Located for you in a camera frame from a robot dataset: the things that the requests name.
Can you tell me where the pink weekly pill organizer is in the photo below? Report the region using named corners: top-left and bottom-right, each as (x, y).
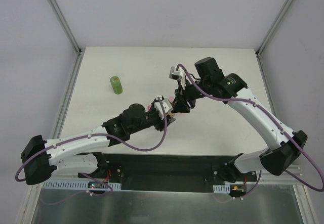
top-left (148, 96), bottom-right (178, 110)

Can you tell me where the clear pill bottle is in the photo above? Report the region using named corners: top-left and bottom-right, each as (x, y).
top-left (167, 111), bottom-right (175, 119)

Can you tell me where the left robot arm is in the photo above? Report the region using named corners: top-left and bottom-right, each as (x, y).
top-left (15, 99), bottom-right (173, 185)

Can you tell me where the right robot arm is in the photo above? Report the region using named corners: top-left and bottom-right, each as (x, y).
top-left (169, 57), bottom-right (308, 183)

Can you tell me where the green cylindrical bottle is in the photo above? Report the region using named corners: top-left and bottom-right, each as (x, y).
top-left (110, 76), bottom-right (123, 95)

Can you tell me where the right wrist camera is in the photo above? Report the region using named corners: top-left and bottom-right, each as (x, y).
top-left (169, 66), bottom-right (186, 88)

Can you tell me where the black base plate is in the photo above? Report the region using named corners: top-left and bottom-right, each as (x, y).
top-left (77, 154), bottom-right (262, 192)

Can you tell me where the right white cable duct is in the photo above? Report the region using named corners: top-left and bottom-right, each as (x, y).
top-left (213, 184), bottom-right (231, 194)

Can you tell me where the white cable duct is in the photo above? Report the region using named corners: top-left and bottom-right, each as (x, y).
top-left (43, 180), bottom-right (122, 191)
top-left (213, 184), bottom-right (231, 194)

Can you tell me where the left white cable duct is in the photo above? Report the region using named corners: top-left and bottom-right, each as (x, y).
top-left (43, 180), bottom-right (122, 191)

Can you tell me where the right aluminium frame post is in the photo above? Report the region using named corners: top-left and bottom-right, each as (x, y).
top-left (256, 0), bottom-right (295, 58)

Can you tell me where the aluminium frame post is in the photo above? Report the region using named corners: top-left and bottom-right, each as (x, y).
top-left (48, 0), bottom-right (82, 56)
top-left (256, 0), bottom-right (295, 58)

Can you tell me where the left aluminium frame post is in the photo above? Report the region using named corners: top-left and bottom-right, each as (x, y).
top-left (48, 0), bottom-right (82, 56)

